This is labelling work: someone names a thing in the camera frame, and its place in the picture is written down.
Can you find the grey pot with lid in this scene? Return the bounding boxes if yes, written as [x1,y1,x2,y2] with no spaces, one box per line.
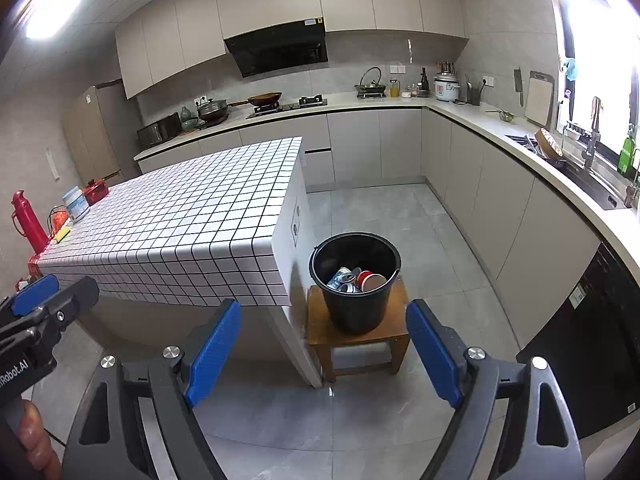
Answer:
[196,98,231,123]

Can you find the dish rack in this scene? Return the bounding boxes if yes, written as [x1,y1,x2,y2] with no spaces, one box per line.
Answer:
[507,127,568,166]

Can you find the black wok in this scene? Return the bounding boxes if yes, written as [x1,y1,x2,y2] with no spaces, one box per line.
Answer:
[230,91,283,108]

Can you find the white kitchen island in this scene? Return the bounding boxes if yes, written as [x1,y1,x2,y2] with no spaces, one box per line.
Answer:
[90,150,326,388]

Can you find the red cooking pot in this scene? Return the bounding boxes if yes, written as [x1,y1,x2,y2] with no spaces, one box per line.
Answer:
[82,178,110,206]

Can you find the black microwave oven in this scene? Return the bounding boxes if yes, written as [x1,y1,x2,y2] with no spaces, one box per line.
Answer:
[136,112,182,150]

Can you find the red thermos jug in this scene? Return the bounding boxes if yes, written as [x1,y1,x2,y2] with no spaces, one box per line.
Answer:
[11,190,50,255]

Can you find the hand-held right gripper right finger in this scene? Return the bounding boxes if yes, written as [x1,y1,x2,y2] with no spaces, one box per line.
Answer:
[406,298,586,480]

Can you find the white and blue canister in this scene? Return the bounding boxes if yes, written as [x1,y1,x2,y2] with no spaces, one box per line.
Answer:
[62,186,91,223]

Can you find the white checkered tablecloth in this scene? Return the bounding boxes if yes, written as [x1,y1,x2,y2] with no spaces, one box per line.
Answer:
[37,136,304,308]

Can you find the person's left hand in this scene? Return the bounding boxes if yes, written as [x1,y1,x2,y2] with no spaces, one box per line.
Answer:
[14,399,63,480]

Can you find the ceiling light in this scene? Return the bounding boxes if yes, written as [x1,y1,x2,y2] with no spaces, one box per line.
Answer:
[25,0,86,41]

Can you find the metal kettle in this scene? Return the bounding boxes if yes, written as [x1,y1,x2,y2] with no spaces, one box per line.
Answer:
[355,66,388,99]

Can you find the beige refrigerator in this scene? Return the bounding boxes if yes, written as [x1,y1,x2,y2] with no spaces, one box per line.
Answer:
[61,85,143,186]

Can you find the green detergent bottle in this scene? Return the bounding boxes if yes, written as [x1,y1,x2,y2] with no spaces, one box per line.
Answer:
[618,125,638,176]

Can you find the black utensil holder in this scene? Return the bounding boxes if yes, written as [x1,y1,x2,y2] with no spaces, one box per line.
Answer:
[465,76,485,107]

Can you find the metal faucet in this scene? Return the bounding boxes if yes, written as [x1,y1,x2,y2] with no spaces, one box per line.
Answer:
[580,96,603,171]

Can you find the window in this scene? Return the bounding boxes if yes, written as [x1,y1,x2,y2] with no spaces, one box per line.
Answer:
[550,0,640,171]

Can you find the large printed tin can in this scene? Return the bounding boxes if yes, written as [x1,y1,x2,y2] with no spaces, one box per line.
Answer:
[326,266,357,292]

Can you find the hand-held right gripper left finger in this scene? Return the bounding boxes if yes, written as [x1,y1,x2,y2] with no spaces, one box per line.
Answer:
[62,298,243,480]

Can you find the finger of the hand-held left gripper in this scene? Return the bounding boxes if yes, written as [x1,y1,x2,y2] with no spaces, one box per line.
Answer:
[10,274,61,318]
[30,276,100,347]

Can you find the red paper cup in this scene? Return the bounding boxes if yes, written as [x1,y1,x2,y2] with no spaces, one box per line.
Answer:
[356,270,388,293]

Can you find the lower kitchen cabinets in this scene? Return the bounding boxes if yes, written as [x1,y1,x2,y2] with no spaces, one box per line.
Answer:
[135,105,601,348]

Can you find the white rice cooker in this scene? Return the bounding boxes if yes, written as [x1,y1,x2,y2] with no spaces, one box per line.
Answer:
[433,72,461,103]

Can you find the black gas stove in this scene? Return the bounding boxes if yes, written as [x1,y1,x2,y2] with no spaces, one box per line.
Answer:
[246,96,328,118]

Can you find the small wooden stool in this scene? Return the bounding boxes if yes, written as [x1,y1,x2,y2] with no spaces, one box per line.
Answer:
[306,275,412,383]

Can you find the black plastic bucket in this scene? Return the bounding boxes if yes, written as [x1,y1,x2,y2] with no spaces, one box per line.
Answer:
[308,232,402,336]

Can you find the white cutting board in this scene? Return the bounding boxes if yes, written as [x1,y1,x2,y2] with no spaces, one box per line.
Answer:
[525,71,555,127]

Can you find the black range hood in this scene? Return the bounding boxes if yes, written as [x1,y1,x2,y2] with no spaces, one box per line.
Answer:
[223,19,329,78]

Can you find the kitchen sink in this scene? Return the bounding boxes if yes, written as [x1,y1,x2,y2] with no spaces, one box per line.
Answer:
[560,160,633,211]

